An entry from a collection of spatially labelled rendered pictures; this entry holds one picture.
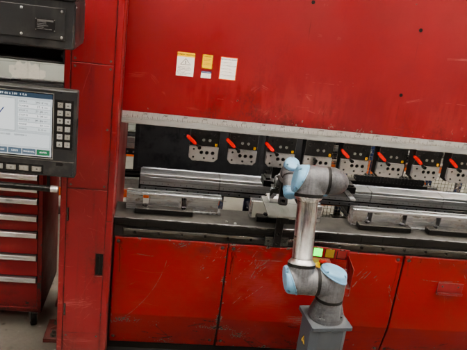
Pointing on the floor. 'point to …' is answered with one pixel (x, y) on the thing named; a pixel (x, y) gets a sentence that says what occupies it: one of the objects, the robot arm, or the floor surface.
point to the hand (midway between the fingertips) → (276, 200)
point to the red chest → (27, 244)
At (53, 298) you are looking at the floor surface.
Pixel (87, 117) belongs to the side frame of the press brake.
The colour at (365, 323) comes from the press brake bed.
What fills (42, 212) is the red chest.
